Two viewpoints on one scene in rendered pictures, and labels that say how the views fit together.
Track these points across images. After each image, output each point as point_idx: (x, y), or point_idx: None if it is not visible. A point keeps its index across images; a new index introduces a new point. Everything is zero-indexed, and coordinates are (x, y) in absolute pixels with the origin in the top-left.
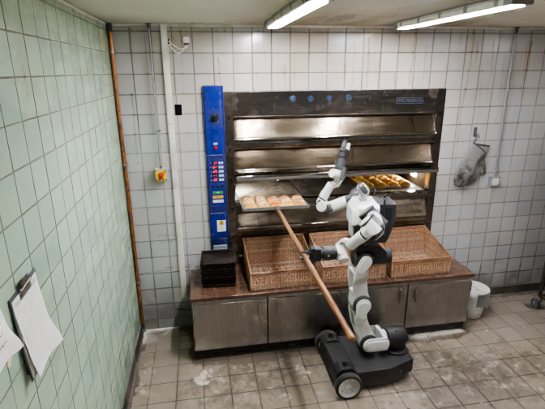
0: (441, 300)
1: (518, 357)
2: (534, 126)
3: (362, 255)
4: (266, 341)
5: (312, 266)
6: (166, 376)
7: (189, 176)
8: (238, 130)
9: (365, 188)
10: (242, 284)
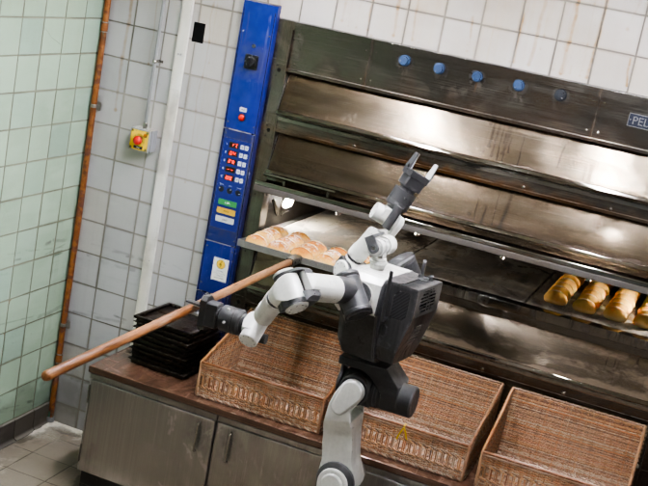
0: None
1: None
2: None
3: (349, 375)
4: None
5: (165, 316)
6: (11, 485)
7: (189, 158)
8: (291, 95)
9: (373, 242)
10: (196, 383)
